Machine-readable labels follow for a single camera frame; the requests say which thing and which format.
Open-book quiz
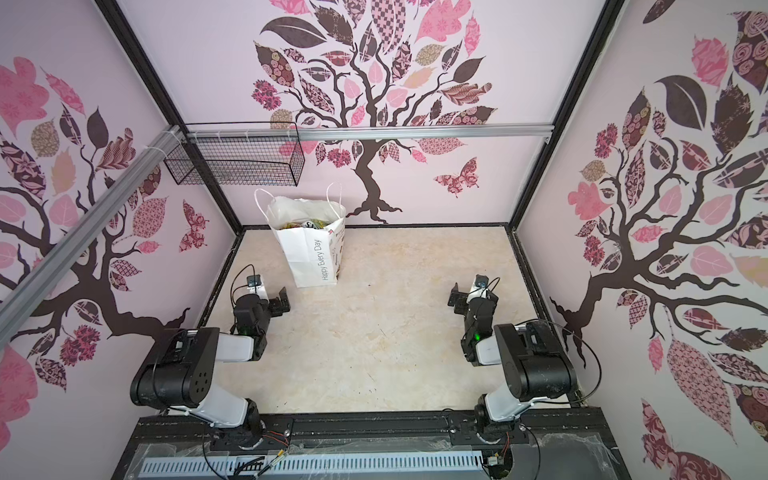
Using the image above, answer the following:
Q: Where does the white paper bag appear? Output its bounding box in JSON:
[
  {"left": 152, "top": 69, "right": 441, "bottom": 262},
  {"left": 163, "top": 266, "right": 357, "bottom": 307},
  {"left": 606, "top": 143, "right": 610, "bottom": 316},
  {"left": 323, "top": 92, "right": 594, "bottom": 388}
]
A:
[{"left": 253, "top": 188, "right": 347, "bottom": 288}]

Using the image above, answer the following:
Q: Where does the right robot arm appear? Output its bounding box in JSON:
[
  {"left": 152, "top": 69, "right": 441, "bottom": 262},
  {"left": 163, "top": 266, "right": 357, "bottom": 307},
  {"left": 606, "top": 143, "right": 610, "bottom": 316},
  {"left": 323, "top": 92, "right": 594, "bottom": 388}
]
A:
[{"left": 447, "top": 276, "right": 578, "bottom": 445}]

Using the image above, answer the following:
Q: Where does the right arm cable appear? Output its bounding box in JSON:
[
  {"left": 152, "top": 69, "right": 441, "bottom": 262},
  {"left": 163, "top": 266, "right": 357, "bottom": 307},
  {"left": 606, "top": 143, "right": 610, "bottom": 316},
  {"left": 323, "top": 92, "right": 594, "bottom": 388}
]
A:
[{"left": 521, "top": 317, "right": 603, "bottom": 404}]

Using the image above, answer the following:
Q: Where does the Foxs candy packet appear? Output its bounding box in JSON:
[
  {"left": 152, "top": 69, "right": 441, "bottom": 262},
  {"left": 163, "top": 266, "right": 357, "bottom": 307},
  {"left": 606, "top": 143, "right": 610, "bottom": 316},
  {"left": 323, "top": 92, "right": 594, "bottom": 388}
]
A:
[{"left": 281, "top": 219, "right": 328, "bottom": 230}]

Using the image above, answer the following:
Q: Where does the left aluminium rail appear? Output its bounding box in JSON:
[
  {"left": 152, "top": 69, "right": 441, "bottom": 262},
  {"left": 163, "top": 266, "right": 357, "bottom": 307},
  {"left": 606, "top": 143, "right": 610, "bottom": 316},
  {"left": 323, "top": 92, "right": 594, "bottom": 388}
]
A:
[{"left": 1, "top": 125, "right": 184, "bottom": 345}]

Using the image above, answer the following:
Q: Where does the back aluminium rail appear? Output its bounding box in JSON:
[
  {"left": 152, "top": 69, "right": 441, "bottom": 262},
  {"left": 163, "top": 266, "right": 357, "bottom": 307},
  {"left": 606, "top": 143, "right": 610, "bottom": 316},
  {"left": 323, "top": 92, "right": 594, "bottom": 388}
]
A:
[{"left": 186, "top": 123, "right": 554, "bottom": 142}]

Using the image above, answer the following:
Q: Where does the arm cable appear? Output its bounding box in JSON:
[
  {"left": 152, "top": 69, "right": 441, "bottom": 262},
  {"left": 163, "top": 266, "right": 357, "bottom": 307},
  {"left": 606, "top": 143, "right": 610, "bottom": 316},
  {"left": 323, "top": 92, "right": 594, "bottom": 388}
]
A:
[
  {"left": 229, "top": 263, "right": 258, "bottom": 313},
  {"left": 521, "top": 317, "right": 603, "bottom": 404}
]

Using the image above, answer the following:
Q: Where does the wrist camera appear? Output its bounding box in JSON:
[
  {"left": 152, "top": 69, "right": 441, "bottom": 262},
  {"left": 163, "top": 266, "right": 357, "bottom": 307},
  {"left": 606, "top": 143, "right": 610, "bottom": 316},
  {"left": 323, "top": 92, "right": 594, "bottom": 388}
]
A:
[
  {"left": 467, "top": 274, "right": 491, "bottom": 301},
  {"left": 247, "top": 274, "right": 268, "bottom": 300}
]

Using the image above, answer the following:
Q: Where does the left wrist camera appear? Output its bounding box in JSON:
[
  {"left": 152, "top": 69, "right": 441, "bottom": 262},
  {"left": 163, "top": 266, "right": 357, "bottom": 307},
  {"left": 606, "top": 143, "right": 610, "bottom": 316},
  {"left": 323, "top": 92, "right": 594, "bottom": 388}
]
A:
[{"left": 247, "top": 274, "right": 268, "bottom": 300}]

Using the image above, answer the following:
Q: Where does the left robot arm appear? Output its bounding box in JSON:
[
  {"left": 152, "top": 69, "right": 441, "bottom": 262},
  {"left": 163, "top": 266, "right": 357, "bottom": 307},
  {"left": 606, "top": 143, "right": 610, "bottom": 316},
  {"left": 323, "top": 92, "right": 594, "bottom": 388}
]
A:
[{"left": 129, "top": 287, "right": 291, "bottom": 449}]

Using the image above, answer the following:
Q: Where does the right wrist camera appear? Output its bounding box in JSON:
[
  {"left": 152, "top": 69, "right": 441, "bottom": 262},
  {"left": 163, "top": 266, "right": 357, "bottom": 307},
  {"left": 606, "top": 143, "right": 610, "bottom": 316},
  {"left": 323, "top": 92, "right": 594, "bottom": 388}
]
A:
[{"left": 467, "top": 274, "right": 491, "bottom": 301}]

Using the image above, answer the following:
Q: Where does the white vent strip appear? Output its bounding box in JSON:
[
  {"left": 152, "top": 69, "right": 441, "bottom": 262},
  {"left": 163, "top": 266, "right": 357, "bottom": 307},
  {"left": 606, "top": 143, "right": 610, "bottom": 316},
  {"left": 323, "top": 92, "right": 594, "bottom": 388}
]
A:
[{"left": 129, "top": 451, "right": 485, "bottom": 479}]

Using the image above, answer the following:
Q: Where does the aluminium rail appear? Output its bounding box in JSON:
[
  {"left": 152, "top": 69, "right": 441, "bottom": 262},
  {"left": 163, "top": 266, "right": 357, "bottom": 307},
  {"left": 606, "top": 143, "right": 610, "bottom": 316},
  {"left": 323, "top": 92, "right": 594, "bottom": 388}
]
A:
[
  {"left": 186, "top": 123, "right": 554, "bottom": 142},
  {"left": 1, "top": 125, "right": 184, "bottom": 345}
]

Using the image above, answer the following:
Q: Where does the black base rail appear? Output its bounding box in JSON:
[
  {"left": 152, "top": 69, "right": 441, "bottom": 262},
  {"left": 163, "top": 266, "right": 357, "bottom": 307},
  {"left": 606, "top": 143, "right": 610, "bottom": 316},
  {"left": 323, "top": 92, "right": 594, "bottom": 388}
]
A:
[{"left": 114, "top": 407, "right": 629, "bottom": 479}]

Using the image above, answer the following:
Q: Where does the black wire basket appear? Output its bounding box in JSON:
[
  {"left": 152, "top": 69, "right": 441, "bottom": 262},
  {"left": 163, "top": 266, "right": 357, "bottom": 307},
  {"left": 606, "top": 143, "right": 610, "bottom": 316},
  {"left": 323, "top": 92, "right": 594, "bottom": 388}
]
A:
[{"left": 164, "top": 120, "right": 305, "bottom": 187}]

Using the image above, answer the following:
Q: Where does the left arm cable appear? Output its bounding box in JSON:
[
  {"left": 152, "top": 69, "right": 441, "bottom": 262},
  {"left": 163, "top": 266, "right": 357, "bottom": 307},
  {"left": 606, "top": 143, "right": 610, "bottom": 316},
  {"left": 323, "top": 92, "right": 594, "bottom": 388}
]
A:
[{"left": 229, "top": 263, "right": 258, "bottom": 313}]

